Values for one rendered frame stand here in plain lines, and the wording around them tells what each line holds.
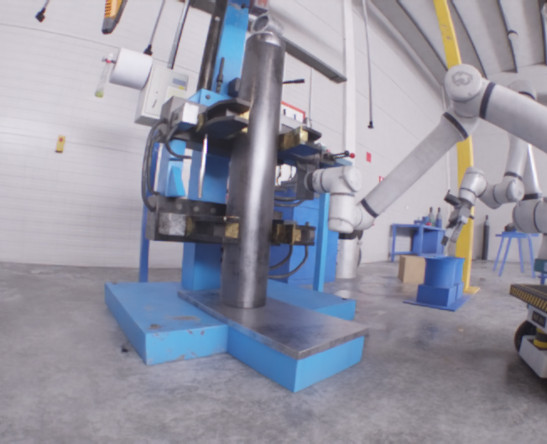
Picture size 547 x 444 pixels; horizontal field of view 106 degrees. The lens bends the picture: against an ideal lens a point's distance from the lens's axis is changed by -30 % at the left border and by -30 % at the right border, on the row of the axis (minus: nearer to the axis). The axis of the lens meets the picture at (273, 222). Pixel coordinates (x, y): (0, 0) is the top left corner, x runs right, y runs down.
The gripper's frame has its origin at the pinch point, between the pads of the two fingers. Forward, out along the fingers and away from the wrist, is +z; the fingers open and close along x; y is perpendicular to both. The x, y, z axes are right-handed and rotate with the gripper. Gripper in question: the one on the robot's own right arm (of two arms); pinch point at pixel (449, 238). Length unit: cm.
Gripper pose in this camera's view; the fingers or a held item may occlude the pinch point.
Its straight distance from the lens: 128.4
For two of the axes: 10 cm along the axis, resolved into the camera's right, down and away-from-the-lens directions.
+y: 8.4, 4.5, -3.0
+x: 2.5, 1.7, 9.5
